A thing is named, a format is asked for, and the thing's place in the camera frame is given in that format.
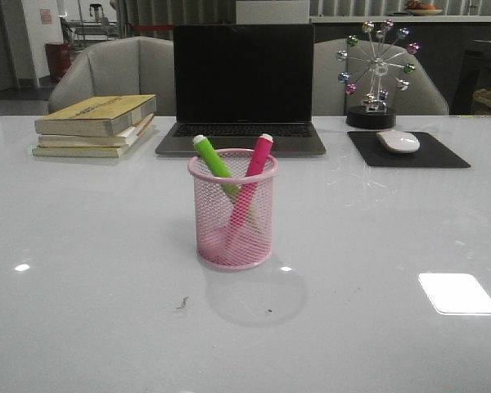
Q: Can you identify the green highlighter pen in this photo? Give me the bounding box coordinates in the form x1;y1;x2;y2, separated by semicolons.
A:
192;134;257;205

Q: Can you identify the pink highlighter pen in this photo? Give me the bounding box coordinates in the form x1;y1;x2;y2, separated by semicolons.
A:
224;133;273;250

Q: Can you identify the pink mesh pen holder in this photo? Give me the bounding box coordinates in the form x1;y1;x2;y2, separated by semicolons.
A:
187;148;278;270

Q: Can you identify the grey laptop with black screen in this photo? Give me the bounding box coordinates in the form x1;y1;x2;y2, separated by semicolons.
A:
155;24;326;156

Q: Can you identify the middle white book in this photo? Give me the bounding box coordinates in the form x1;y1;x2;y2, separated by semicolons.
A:
38;115;155;147

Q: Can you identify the right grey armchair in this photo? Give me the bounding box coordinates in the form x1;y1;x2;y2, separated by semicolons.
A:
312;38;449;115

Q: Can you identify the grey armchair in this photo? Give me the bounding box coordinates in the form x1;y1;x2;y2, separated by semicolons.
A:
48;36;176;115
312;38;449;115

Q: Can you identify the white computer mouse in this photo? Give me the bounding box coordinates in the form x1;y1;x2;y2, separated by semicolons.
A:
376;129;421;154

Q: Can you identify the top yellow book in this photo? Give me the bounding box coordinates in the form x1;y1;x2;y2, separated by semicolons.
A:
34;94;157;137

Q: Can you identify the left grey armchair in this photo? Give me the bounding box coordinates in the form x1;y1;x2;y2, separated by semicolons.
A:
48;36;176;115

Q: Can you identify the ferris wheel desk ornament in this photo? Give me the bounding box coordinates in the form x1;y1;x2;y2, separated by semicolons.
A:
336;19;421;130

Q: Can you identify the black mouse pad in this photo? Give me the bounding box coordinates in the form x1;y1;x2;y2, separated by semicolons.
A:
347;131;471;169

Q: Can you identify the bottom pale yellow book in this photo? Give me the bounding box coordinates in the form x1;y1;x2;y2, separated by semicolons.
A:
31;127;149;158

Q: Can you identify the red bin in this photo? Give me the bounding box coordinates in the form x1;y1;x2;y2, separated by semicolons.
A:
45;43;71;82

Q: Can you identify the fruit bowl on counter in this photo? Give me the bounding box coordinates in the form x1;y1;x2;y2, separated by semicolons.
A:
405;0;443;16

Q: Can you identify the dark side table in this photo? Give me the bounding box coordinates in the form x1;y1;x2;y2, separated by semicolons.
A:
451;40;491;115

